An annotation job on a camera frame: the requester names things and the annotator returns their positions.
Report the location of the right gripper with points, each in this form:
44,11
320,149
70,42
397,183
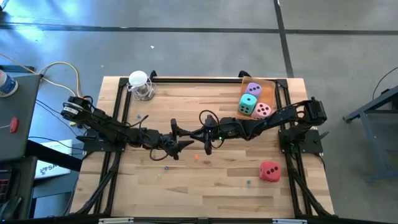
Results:
227,130

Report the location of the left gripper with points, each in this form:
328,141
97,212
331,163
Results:
161,141

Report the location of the large teal foam die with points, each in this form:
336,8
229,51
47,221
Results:
247,104

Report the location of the large pink foam die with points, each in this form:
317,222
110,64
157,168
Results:
261,110

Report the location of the large purple foam die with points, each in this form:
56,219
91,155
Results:
254,90

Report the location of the large red foam die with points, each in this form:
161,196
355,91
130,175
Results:
270,171

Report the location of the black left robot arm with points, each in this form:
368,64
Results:
109,127

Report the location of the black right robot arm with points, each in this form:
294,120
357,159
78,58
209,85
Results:
280,116

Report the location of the orange translucent plastic bin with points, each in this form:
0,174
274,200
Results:
268,90

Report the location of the silver aluminium extrusion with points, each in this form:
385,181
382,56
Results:
289,221
115,221

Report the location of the white printed cardboard box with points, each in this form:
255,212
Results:
53,144

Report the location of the dark grey side table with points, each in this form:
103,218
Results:
21,124

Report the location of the blue grey metal cart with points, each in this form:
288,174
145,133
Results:
373,102

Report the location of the white blue labelled bottle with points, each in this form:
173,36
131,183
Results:
7,85

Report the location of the black aluminium table frame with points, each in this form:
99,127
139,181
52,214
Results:
202,80

